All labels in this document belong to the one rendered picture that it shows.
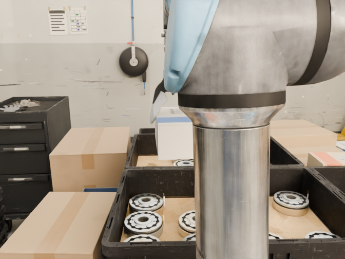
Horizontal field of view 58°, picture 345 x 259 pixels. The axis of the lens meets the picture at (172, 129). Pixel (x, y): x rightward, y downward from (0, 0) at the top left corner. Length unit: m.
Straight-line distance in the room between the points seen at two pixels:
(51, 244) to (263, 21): 0.69
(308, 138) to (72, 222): 1.13
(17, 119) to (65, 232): 1.44
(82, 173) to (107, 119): 2.93
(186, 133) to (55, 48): 3.56
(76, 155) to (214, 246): 0.98
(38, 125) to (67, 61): 2.09
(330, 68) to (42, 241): 0.72
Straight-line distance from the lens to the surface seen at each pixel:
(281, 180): 1.09
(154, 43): 4.06
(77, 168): 1.29
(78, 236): 0.84
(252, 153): 0.32
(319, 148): 1.55
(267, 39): 0.30
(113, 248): 0.67
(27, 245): 0.85
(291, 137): 1.55
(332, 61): 0.34
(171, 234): 0.87
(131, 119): 4.18
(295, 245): 0.71
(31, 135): 2.24
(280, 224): 0.96
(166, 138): 0.73
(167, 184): 1.02
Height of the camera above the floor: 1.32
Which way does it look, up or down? 16 degrees down
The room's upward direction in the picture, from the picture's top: straight up
